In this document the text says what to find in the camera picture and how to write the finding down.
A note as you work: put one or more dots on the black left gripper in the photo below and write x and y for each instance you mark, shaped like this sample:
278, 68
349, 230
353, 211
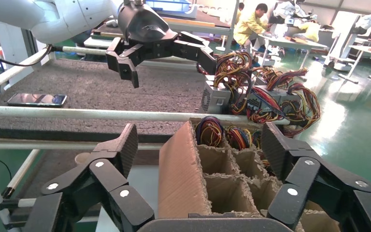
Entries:
144, 25

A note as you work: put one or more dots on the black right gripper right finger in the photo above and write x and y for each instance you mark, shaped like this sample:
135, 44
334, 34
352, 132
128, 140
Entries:
304, 179

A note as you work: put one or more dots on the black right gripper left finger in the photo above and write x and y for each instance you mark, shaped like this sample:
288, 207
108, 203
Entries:
108, 179

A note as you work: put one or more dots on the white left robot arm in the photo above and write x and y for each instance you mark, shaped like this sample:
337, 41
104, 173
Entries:
60, 16

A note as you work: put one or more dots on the beige paper cup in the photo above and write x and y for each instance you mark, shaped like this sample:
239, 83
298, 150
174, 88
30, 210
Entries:
82, 157

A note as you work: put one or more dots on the blue plastic tray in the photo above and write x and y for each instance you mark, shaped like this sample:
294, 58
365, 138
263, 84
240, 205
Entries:
172, 5

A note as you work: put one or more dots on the workbench with shelf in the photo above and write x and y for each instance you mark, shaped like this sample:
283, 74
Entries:
204, 28

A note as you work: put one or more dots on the grey felt mat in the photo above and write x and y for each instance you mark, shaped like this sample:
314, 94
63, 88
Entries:
54, 166

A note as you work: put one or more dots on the white computer mouse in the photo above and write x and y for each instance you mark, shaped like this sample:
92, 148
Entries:
112, 23

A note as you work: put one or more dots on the front grey power supply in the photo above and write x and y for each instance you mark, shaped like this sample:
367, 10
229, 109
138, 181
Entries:
108, 86

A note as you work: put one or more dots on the brown cardboard box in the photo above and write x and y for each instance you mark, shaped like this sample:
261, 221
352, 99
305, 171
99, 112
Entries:
179, 179

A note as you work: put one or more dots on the cardboard cell divider insert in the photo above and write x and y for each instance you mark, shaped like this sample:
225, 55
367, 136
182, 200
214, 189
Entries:
217, 160

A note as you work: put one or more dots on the person in yellow coat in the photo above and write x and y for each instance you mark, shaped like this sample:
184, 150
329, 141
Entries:
248, 27
310, 30
240, 8

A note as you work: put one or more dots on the black smartphone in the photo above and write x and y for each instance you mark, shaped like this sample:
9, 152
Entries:
36, 100

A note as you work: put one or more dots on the white work table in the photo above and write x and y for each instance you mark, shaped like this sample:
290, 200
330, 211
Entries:
364, 48
288, 42

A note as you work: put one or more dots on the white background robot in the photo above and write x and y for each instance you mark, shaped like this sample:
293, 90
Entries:
288, 9
345, 35

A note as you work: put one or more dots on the short white frame pipe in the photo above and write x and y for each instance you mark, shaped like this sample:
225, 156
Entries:
27, 202

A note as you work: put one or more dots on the white metal post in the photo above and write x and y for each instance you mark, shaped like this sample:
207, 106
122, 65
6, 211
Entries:
16, 48

